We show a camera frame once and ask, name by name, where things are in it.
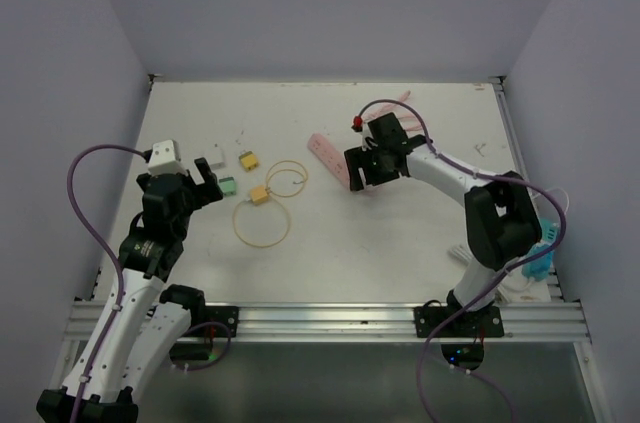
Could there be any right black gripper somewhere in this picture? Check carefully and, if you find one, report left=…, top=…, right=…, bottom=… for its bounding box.
left=345, top=143, right=399, bottom=192

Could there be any green plug adapter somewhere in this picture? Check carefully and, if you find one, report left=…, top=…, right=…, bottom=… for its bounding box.
left=218, top=177, right=237, bottom=197

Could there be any white plug adapter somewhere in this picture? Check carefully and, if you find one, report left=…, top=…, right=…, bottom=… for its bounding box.
left=206, top=143, right=226, bottom=169

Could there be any yellow plug with cable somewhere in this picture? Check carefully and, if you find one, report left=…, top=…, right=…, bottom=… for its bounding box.
left=232, top=159, right=309, bottom=249

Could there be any yellow plug adapter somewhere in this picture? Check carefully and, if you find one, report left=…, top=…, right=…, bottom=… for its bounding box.
left=238, top=151, right=260, bottom=172

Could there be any pink power strip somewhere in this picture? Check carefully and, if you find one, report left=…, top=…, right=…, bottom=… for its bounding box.
left=307, top=103, right=422, bottom=191

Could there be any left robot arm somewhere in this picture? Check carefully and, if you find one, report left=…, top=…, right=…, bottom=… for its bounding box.
left=36, top=158, right=223, bottom=422

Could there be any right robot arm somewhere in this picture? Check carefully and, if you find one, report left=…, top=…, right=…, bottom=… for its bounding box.
left=344, top=113, right=542, bottom=336

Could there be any blue power adapter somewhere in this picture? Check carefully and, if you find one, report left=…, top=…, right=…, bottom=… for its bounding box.
left=522, top=215, right=561, bottom=282

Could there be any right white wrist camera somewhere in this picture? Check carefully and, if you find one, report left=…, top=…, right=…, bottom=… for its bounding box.
left=351, top=115, right=371, bottom=139

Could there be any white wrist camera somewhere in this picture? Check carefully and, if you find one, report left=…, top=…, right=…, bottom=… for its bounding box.
left=147, top=139, right=185, bottom=176
left=351, top=115, right=371, bottom=139

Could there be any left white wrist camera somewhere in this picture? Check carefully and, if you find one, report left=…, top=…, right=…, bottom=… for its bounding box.
left=147, top=139, right=185, bottom=176

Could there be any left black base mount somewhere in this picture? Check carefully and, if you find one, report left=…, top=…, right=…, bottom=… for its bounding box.
left=198, top=305, right=240, bottom=340

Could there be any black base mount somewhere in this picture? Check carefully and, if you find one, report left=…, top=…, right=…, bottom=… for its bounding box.
left=413, top=300, right=504, bottom=342
left=198, top=305, right=240, bottom=340

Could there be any white cable bundle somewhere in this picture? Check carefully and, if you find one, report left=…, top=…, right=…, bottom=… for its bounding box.
left=447, top=186, right=574, bottom=302

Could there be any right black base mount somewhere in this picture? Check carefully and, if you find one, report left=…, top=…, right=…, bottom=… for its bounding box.
left=413, top=300, right=504, bottom=342

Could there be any aluminium front rail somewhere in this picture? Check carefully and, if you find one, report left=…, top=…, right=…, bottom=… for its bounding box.
left=62, top=300, right=594, bottom=342

